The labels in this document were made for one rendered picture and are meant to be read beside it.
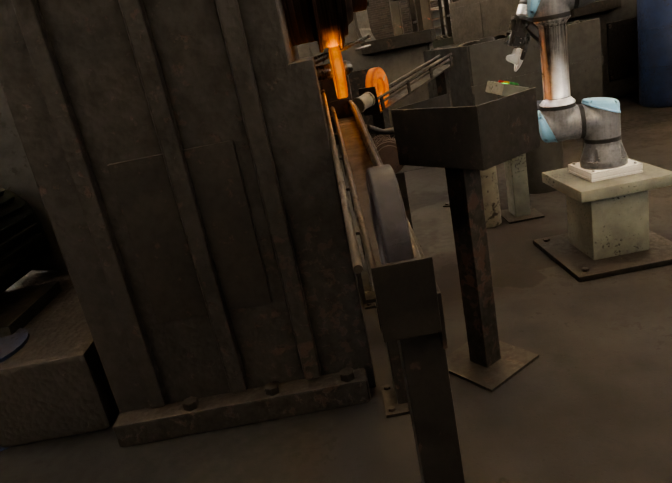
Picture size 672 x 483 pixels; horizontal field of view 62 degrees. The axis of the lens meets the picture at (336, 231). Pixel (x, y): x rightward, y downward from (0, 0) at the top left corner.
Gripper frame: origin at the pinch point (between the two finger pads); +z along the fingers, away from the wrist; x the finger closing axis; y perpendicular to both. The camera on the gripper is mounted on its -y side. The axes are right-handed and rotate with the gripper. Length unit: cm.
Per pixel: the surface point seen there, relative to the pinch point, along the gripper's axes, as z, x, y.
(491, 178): 46.7, 2.2, 0.3
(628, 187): 32, 66, -23
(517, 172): 43.1, -2.4, -12.3
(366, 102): 22, 24, 62
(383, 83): 15, 8, 55
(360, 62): 9, -206, 49
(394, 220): 24, 177, 72
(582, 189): 35, 64, -9
